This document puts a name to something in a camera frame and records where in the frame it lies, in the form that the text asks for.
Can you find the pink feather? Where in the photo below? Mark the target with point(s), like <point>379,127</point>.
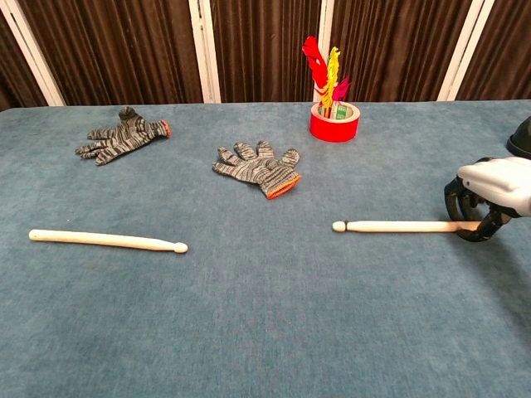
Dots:
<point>342,89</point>

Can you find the white partition frame post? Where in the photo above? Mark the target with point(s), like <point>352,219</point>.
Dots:
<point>325,25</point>
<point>466,49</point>
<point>31,49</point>
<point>205,49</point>

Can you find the black dome-shaped object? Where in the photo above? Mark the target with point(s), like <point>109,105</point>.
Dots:
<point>522,139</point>

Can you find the brown curtain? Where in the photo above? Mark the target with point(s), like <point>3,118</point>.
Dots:
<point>124,49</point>

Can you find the blue felt table mat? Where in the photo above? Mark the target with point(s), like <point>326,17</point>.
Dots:
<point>265,298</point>

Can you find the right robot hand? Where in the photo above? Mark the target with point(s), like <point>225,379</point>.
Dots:
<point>498,182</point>

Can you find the red feather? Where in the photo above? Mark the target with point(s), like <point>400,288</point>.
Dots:
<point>317,64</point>

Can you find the grey striped knit glove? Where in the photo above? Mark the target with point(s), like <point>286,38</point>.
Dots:
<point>124,139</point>
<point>257,168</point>

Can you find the cream wooden drumstick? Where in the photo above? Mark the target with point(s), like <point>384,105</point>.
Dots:
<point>394,226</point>
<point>103,239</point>

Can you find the red cup with items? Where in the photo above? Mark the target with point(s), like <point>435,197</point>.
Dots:
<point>332,130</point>

